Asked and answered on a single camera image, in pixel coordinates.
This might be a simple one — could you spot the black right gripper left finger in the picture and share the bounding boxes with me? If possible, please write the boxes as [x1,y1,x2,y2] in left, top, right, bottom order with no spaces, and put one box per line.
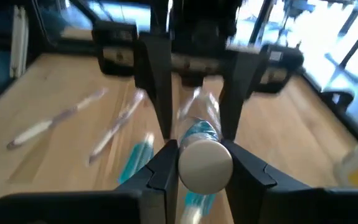
[115,139,179,224]

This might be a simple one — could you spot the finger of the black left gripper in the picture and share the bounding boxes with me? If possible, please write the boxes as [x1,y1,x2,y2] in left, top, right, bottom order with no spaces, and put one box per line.
[134,33,174,140]
[219,50,262,140]

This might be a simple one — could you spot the teal capped tube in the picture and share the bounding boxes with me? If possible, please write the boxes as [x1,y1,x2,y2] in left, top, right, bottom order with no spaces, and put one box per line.
[181,191,217,224]

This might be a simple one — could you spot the large window dark frame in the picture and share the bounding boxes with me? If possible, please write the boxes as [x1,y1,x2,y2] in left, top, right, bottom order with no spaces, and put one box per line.
[57,0,358,103]

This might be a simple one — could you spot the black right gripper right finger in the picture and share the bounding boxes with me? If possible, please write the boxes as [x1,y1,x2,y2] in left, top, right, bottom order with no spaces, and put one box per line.
[222,140,312,224]

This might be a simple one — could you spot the purple toothbrush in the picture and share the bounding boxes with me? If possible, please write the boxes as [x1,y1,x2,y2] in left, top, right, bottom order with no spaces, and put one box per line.
[6,88,108,151]
[87,89,147,166]

